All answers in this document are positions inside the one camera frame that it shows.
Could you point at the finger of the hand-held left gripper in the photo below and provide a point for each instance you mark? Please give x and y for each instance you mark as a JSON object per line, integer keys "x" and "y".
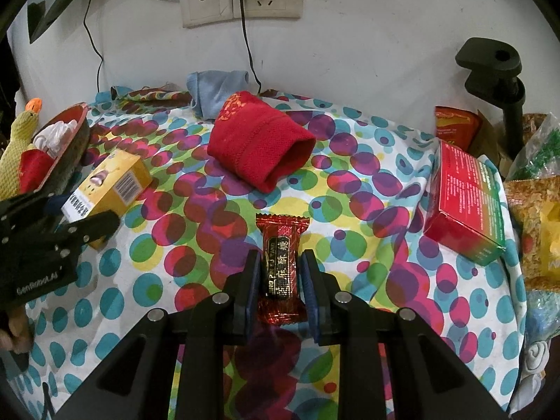
{"x": 94, "y": 226}
{"x": 54, "y": 203}

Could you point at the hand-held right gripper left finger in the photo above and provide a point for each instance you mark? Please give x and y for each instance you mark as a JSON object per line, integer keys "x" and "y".
{"x": 252, "y": 288}

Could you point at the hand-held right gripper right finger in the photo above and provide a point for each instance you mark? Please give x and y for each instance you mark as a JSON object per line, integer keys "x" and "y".
{"x": 309, "y": 293}

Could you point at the red foil candy packet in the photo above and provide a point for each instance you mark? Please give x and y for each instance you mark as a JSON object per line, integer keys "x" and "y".
{"x": 280, "y": 249}

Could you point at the red round bowl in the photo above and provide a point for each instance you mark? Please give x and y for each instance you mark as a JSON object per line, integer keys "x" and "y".
{"x": 70, "y": 148}

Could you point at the yellow cardboard box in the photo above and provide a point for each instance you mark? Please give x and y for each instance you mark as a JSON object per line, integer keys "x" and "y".
{"x": 118, "y": 175}

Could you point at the yellow duck plush toy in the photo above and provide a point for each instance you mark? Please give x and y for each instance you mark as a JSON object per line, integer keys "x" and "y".
{"x": 17, "y": 148}

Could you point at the person's left hand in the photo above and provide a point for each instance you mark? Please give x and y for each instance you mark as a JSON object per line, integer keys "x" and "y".
{"x": 17, "y": 332}

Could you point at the white cloth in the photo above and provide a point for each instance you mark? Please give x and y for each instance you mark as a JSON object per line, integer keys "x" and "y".
{"x": 54, "y": 133}

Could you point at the polka dot table cloth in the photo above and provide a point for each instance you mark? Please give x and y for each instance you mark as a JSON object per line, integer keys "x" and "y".
{"x": 350, "y": 210}

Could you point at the colourful patterned cloth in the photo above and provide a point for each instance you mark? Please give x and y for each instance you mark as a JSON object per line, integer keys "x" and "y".
{"x": 148, "y": 96}

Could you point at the light blue cloth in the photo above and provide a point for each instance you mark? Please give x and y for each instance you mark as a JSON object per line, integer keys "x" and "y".
{"x": 214, "y": 89}

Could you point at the red and green box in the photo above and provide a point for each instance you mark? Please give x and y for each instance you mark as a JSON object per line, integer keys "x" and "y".
{"x": 463, "y": 192}

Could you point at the red orange snack bag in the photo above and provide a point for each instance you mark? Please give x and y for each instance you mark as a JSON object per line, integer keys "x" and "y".
{"x": 455, "y": 124}

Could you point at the brown paper packet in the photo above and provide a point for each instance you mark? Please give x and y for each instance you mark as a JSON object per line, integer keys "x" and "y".
{"x": 492, "y": 144}

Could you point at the clear bluish plastic bag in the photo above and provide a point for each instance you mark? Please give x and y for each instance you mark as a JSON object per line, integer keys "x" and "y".
{"x": 544, "y": 315}

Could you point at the yellow orange snack bag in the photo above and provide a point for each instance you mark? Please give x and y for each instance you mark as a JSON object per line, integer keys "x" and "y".
{"x": 538, "y": 232}

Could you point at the clear bag of green beads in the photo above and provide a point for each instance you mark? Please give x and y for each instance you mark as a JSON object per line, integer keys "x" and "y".
{"x": 538, "y": 153}

